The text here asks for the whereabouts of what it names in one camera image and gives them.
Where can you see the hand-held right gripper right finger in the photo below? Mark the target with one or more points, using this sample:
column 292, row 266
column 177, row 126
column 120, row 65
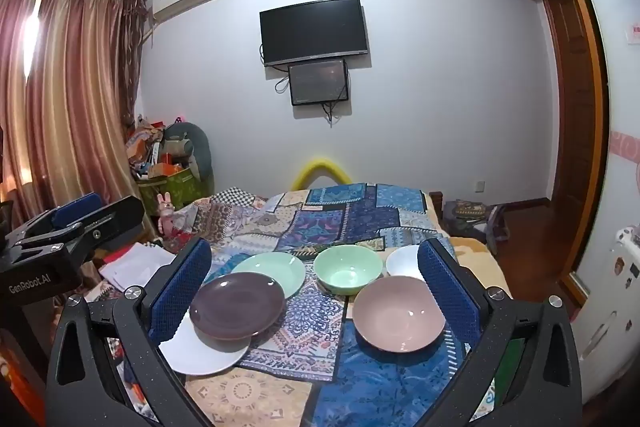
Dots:
column 445, row 292

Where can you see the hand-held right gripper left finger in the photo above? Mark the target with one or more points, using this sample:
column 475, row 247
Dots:
column 180, row 292

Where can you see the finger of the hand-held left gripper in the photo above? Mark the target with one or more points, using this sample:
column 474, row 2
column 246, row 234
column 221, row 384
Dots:
column 115, row 222
column 75, row 209

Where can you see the white bowl with black spots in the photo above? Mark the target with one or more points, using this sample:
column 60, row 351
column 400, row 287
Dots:
column 402, row 262

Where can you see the pink bowl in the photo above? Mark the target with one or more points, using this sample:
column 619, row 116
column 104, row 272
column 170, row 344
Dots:
column 395, row 317

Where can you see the purple plate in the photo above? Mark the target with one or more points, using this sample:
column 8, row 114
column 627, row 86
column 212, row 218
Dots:
column 235, row 304

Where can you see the white plate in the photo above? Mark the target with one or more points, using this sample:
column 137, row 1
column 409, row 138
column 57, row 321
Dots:
column 200, row 357

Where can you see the green bowl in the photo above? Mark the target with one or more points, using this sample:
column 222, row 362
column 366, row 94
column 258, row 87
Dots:
column 345, row 277

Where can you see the green plate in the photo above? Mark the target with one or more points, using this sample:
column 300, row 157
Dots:
column 280, row 267

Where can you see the white paper sheets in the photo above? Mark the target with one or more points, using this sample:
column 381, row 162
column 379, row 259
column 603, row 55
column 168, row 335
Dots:
column 135, row 264

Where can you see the pink rabbit toy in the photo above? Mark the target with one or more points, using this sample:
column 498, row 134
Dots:
column 166, row 207

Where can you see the green cardboard box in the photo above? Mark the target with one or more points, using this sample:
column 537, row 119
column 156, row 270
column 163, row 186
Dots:
column 175, row 189

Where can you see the patterned floor bag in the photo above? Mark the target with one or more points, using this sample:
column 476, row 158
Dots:
column 465, row 214

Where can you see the pile of boxes and bags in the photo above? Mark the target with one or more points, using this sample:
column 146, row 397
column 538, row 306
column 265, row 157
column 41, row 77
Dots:
column 150, row 147

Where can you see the purple bag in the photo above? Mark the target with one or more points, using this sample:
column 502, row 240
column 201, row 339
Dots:
column 497, row 227

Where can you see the brown striped curtain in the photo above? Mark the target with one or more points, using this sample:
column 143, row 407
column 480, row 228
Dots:
column 65, row 107

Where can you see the patchwork printed blanket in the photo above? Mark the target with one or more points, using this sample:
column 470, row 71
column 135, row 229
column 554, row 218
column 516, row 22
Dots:
column 325, row 217

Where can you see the yellow foam noodle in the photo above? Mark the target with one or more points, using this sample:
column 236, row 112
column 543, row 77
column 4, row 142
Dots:
column 320, row 160

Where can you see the dark wooden door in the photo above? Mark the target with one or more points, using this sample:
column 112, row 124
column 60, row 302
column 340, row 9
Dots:
column 567, row 107

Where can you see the white sliding wardrobe door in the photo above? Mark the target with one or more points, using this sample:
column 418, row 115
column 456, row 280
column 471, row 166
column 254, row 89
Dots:
column 620, row 107

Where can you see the small wardrobe label sticker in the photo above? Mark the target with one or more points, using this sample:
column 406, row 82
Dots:
column 635, row 33

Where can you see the wooden bed frame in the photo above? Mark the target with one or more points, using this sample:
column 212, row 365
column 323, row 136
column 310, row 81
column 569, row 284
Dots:
column 436, row 207

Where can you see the white wall socket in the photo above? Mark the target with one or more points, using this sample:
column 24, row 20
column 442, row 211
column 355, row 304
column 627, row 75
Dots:
column 480, row 185

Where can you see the small black wall monitor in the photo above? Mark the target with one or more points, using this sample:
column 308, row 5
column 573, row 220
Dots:
column 317, row 82

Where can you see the black wall television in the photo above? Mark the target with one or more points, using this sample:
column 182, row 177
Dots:
column 312, row 29

